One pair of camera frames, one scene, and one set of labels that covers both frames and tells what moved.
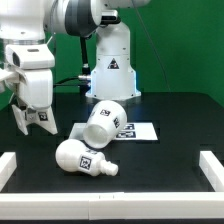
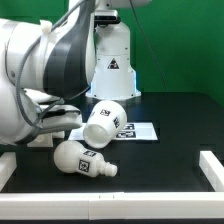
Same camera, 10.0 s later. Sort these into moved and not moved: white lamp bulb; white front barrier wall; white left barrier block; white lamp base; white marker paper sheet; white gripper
Moved: white gripper; white lamp base
Not moved: white marker paper sheet; white left barrier block; white lamp bulb; white front barrier wall
